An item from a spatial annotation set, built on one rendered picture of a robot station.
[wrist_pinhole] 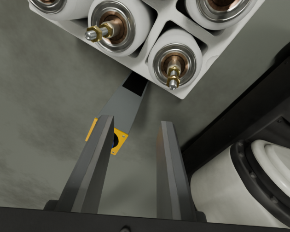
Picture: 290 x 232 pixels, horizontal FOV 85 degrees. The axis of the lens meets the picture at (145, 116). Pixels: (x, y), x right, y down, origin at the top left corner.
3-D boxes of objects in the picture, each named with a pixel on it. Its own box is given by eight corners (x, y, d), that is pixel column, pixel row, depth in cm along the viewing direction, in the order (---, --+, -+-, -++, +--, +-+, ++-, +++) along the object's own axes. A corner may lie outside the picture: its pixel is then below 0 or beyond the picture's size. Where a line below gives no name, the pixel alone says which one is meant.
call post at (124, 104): (151, 77, 55) (129, 135, 30) (142, 92, 59) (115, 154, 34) (133, 66, 54) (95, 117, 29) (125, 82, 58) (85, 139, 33)
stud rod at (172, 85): (176, 72, 27) (175, 91, 20) (170, 71, 27) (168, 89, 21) (177, 66, 26) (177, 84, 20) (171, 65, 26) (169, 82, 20)
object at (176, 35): (190, 65, 44) (196, 94, 30) (156, 62, 45) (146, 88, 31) (197, 26, 39) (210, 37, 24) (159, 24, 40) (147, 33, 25)
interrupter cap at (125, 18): (92, -7, 24) (90, -8, 23) (141, 7, 24) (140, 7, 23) (91, 45, 28) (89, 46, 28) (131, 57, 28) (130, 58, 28)
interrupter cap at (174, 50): (191, 87, 29) (192, 89, 29) (151, 83, 30) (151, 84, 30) (201, 43, 25) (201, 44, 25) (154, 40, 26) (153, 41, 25)
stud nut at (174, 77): (177, 88, 22) (177, 90, 22) (165, 86, 23) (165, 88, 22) (181, 75, 21) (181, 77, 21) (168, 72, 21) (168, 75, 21)
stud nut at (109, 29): (101, 21, 23) (99, 21, 22) (113, 24, 23) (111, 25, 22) (100, 35, 24) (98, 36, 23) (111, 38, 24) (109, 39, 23)
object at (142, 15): (121, -8, 38) (85, -18, 23) (160, 3, 38) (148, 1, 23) (116, 35, 43) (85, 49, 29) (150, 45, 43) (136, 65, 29)
